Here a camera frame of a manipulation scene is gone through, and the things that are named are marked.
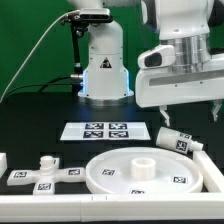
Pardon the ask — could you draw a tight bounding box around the white round table top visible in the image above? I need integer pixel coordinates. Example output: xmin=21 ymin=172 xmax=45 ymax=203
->
xmin=86 ymin=147 xmax=203 ymax=194

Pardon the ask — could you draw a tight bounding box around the black camera on stand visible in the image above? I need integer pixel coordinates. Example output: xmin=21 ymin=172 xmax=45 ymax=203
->
xmin=62 ymin=8 xmax=113 ymax=23

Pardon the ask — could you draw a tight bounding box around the black base cable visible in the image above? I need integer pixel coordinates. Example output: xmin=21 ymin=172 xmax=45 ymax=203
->
xmin=3 ymin=75 xmax=74 ymax=98

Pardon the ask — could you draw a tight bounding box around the white fence rail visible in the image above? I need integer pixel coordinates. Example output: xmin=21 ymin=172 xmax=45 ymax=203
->
xmin=193 ymin=151 xmax=224 ymax=193
xmin=0 ymin=193 xmax=224 ymax=222

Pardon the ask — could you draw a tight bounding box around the white right fence rail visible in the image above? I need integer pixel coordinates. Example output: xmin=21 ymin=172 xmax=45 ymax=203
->
xmin=193 ymin=151 xmax=224 ymax=193

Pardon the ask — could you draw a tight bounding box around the black camera stand pole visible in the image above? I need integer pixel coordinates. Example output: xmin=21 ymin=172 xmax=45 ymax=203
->
xmin=70 ymin=24 xmax=83 ymax=94

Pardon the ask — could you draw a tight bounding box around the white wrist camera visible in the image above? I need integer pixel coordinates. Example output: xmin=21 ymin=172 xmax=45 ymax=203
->
xmin=138 ymin=45 xmax=176 ymax=69

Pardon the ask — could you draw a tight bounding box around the white front fence rail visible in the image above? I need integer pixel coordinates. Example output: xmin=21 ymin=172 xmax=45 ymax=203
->
xmin=0 ymin=193 xmax=224 ymax=222

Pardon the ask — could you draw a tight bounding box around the white cross table base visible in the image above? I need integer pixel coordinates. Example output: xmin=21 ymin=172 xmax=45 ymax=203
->
xmin=7 ymin=156 xmax=85 ymax=195

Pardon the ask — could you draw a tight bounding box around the grey camera cable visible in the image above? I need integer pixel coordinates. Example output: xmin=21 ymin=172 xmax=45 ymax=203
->
xmin=0 ymin=10 xmax=80 ymax=104

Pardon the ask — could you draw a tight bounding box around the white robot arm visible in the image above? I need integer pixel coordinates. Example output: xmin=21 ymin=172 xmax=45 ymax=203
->
xmin=68 ymin=0 xmax=224 ymax=115

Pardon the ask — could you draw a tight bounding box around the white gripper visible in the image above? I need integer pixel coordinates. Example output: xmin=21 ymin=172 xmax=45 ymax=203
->
xmin=135 ymin=54 xmax=224 ymax=127

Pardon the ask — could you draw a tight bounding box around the white left fence block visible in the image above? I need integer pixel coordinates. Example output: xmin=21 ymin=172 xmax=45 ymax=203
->
xmin=0 ymin=153 xmax=7 ymax=178

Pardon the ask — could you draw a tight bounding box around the white marker sheet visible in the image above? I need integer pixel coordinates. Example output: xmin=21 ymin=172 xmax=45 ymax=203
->
xmin=60 ymin=122 xmax=151 ymax=141

